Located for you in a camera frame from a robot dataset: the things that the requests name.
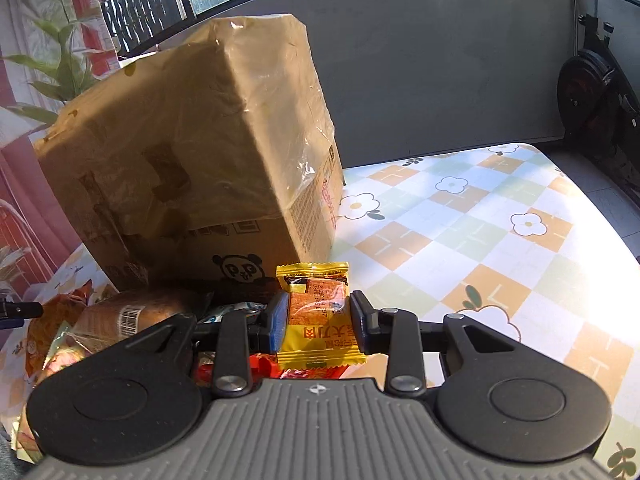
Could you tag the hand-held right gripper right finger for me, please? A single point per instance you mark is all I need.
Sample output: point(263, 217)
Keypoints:
point(361, 322)

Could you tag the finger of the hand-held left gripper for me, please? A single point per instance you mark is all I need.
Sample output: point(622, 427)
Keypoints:
point(22, 310)

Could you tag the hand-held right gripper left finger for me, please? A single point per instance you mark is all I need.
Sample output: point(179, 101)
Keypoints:
point(279, 322)

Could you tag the green rice cracker bag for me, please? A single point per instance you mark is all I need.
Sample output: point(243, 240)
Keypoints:
point(55, 315)

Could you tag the yellow snack packet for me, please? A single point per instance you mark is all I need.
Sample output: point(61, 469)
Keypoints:
point(320, 342)

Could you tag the teal and white snack packet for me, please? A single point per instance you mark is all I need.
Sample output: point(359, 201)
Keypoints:
point(225, 310)

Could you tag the red snack packet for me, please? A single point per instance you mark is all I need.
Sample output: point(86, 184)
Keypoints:
point(305, 374)

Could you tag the clear wrapped bread packet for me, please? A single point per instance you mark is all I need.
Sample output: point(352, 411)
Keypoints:
point(150, 310)

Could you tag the grey fleece garment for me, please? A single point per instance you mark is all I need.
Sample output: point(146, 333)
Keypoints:
point(7, 455)

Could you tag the brown cardboard box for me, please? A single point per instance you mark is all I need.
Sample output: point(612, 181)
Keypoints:
point(200, 135)

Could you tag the floral printed curtain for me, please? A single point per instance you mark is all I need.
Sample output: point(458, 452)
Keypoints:
point(30, 60)

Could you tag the black exercise bike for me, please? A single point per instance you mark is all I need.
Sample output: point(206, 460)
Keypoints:
point(580, 90)

